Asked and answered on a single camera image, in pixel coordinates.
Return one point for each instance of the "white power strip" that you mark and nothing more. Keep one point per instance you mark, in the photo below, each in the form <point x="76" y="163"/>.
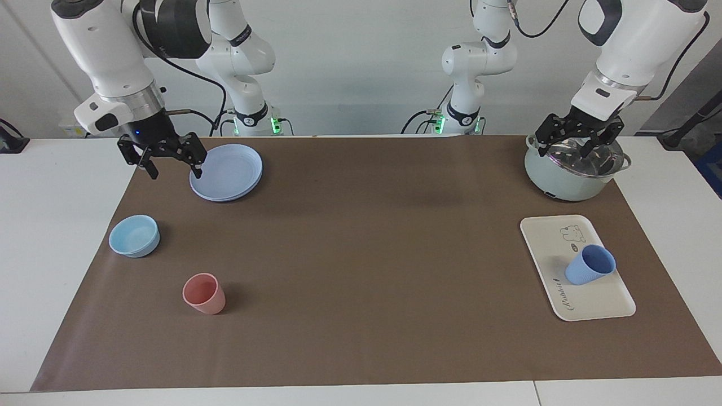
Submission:
<point x="69" y="127"/>

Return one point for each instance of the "blue ribbed cup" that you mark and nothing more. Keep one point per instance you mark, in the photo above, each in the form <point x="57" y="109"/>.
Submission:
<point x="589" y="268"/>

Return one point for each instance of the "black stand with pole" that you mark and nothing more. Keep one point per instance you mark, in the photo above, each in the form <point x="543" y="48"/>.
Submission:
<point x="685" y="127"/>

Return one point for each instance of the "black clamp mount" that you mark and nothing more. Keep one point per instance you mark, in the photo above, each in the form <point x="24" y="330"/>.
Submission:
<point x="10" y="142"/>

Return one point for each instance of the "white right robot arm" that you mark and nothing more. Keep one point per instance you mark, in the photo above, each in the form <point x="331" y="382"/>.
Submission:
<point x="107" y="51"/>

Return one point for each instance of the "cream tray with bear print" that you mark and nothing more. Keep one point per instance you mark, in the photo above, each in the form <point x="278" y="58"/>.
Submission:
<point x="569" y="299"/>

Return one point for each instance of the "light blue bowl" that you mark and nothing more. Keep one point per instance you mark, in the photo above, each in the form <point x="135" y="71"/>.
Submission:
<point x="133" y="237"/>

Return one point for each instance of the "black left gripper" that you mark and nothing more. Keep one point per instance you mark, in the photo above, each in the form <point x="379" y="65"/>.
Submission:
<point x="589" y="121"/>

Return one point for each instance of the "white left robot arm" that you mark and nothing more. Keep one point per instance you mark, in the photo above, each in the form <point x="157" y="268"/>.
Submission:
<point x="643" y="45"/>

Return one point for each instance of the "pale green metal pot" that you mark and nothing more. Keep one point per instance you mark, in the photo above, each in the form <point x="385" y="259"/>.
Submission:
<point x="564" y="180"/>

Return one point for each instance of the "blue box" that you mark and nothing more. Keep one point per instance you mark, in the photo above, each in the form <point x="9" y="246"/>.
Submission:
<point x="711" y="169"/>

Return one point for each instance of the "brown table mat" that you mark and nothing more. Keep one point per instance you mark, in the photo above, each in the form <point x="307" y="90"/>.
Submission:
<point x="361" y="270"/>

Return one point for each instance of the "pink cup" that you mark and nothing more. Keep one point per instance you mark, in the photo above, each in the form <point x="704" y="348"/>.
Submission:
<point x="204" y="296"/>

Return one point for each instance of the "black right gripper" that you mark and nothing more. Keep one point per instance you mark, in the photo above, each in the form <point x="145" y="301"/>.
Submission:
<point x="152" y="132"/>

